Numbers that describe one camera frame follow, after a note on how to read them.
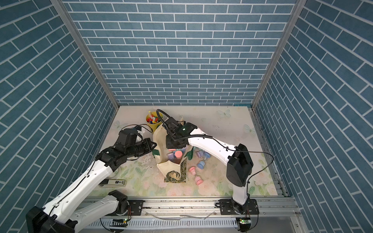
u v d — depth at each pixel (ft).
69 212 1.34
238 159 1.49
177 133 1.99
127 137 1.84
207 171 2.84
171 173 2.61
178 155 2.70
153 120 3.07
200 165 2.80
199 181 2.62
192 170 2.78
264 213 2.37
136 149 2.07
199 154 2.96
